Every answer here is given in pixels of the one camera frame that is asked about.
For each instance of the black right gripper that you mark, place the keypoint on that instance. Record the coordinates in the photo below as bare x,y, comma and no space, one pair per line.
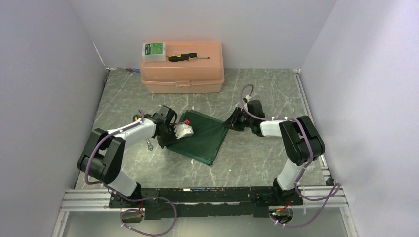
231,122

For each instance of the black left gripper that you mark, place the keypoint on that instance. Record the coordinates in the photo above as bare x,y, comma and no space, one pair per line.
162,143

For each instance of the green cloth napkin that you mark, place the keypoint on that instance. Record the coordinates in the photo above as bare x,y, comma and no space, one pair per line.
204,145

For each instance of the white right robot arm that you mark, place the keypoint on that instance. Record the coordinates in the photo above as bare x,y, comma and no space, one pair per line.
301,140

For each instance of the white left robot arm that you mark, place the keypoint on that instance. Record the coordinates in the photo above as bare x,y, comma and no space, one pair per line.
102,156

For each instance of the silver wrench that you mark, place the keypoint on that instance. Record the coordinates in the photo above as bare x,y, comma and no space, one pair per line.
150,146

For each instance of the pink plastic toolbox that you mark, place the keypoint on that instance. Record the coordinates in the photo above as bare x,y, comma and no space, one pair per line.
194,76

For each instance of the red blue pen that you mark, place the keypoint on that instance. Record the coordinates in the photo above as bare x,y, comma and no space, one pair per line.
131,69

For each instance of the black yellow screwdriver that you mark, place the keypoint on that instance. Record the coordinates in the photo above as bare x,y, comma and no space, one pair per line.
185,57

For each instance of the green white small box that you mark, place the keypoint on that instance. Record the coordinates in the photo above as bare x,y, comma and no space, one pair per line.
152,52

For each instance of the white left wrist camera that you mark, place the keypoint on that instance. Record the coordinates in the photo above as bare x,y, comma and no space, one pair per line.
183,130

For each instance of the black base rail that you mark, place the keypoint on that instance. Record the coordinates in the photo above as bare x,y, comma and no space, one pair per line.
168,209

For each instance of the aluminium frame rail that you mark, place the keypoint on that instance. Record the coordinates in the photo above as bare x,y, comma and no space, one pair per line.
104,200

